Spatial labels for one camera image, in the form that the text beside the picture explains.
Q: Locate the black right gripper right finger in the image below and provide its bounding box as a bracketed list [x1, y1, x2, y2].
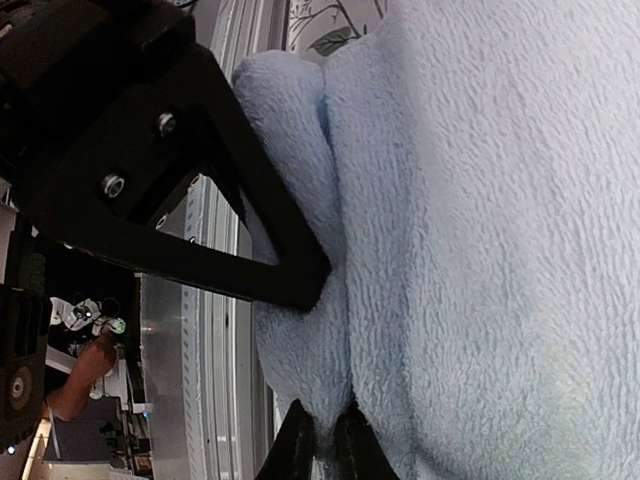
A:
[334, 402, 399, 480]

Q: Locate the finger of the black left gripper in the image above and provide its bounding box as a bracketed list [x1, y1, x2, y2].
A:
[14, 45, 330, 312]

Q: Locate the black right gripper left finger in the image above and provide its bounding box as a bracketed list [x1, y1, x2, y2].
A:
[255, 399, 315, 480]

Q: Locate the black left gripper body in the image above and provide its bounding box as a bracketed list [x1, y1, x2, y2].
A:
[1, 1, 195, 186]

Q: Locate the light blue towel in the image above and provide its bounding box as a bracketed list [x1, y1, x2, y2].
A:
[233, 1, 639, 479]

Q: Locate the person's bare forearm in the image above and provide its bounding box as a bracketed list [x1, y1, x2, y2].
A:
[45, 332, 117, 422]

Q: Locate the aluminium front rail base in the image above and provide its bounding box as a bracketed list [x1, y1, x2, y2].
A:
[140, 0, 290, 479]

